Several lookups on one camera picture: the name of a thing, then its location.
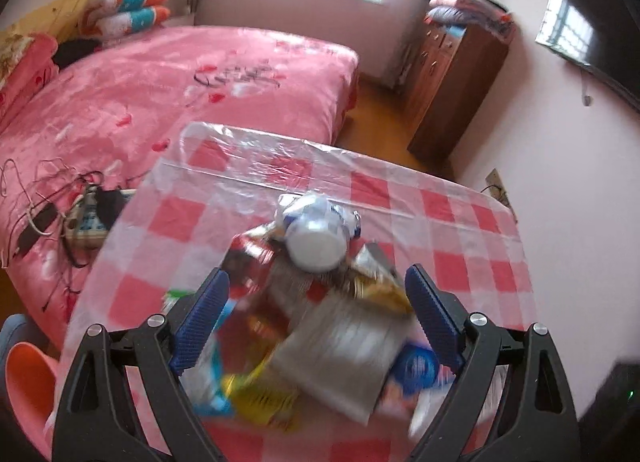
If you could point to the red checkered tablecloth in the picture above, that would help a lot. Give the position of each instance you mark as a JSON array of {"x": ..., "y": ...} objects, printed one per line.
[{"x": 465, "y": 262}]

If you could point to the folded pink blanket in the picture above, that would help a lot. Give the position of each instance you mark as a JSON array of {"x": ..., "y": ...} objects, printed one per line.
[{"x": 30, "y": 71}]

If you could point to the stack of folded quilts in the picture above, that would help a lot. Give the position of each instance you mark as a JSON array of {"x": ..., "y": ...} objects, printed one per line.
[{"x": 470, "y": 11}]

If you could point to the brown wooden cabinet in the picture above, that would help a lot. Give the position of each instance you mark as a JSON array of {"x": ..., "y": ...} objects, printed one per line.
[{"x": 450, "y": 91}]

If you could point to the floral yellow pillow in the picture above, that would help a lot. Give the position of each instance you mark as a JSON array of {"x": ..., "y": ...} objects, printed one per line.
[{"x": 12, "y": 49}]

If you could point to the yellow snack wrapper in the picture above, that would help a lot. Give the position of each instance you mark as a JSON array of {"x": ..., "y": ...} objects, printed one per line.
[{"x": 260, "y": 402}]

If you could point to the green white wrapper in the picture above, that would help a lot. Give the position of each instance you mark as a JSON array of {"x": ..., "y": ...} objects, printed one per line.
[{"x": 175, "y": 299}]

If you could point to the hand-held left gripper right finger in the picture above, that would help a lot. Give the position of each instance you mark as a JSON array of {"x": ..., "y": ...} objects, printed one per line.
[{"x": 432, "y": 312}]

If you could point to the yellow headboard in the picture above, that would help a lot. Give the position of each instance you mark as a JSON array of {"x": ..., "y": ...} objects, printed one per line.
[{"x": 60, "y": 6}]

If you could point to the beige power strip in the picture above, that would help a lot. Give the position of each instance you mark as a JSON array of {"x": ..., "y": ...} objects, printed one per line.
[{"x": 82, "y": 229}]

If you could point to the blue chair cushion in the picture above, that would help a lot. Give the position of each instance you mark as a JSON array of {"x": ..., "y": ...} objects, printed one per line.
[{"x": 12, "y": 337}]

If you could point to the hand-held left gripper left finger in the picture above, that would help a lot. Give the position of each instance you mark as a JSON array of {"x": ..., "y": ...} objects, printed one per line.
[{"x": 200, "y": 322}]

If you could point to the orange plastic basin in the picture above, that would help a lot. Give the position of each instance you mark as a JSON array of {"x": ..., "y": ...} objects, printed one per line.
[{"x": 30, "y": 382}]

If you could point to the light blue packet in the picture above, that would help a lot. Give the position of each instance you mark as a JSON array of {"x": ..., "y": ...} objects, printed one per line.
[{"x": 215, "y": 392}]

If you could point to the blue round-print packet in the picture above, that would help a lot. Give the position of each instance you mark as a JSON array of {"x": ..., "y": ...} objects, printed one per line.
[{"x": 415, "y": 367}]

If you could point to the gold snack wrapper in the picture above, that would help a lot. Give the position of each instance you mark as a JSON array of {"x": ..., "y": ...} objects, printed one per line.
[{"x": 380, "y": 287}]

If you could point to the dark cloth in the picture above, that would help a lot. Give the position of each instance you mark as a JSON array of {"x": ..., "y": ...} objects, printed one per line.
[{"x": 75, "y": 51}]

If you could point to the black power adapter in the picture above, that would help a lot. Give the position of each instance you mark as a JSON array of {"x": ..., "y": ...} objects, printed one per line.
[{"x": 109, "y": 207}]

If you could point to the wall socket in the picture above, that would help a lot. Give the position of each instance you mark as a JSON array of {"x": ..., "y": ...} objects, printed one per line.
[{"x": 497, "y": 187}]

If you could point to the wall-mounted television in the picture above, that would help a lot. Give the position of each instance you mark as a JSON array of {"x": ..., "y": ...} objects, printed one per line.
[{"x": 590, "y": 31}]

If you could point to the silver foil wrapper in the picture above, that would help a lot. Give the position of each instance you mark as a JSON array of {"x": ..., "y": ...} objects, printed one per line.
[{"x": 335, "y": 357}]

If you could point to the bed with pink floral blanket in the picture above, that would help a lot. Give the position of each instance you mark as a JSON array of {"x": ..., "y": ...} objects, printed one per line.
[{"x": 150, "y": 91}]

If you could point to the black smartphone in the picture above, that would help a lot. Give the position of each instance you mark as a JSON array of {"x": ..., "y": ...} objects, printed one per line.
[{"x": 37, "y": 229}]

